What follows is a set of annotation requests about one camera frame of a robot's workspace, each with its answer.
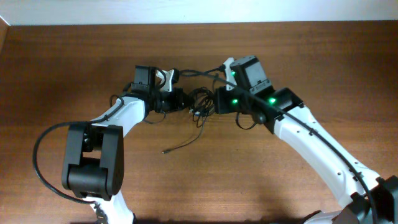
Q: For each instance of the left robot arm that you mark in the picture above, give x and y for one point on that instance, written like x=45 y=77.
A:
x=93 y=167

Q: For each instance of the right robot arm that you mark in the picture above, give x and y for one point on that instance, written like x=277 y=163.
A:
x=363 y=195

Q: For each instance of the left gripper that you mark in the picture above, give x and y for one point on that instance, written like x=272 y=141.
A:
x=177 y=93

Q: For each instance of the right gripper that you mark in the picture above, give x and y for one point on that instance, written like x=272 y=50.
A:
x=219 y=98

